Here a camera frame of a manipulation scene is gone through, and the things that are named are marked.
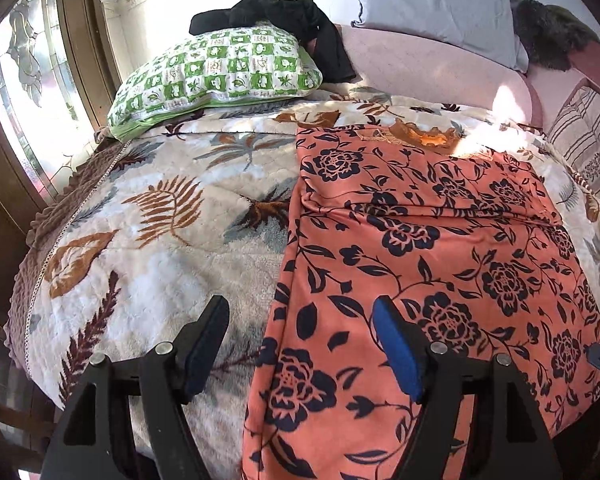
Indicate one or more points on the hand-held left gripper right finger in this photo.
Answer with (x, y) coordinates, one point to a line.
(397, 355)

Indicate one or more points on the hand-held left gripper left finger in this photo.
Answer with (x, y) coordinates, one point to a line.
(200, 360)

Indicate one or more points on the orange floral garment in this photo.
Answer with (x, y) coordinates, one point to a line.
(405, 250)

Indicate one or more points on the cream leaf-print blanket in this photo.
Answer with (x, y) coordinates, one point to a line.
(180, 260)

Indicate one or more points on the wooden chair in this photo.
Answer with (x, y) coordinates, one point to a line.
(10, 425)

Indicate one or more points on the brown frilled bedspread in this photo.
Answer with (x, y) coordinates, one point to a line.
(60, 210)

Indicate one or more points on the striped pillow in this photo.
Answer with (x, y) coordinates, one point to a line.
(587, 135)

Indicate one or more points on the pink bolster cushion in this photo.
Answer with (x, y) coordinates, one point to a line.
(430, 70)

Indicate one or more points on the green checked pillow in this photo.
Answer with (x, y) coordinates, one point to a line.
(220, 70)

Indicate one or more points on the dark furry cushion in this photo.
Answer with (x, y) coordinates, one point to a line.
(550, 35)

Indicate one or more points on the patterned glass window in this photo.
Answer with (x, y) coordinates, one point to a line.
(30, 70)

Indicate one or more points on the grey pillow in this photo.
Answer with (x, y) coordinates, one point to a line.
(430, 0)

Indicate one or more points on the black garment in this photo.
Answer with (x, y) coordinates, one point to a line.
(290, 15)

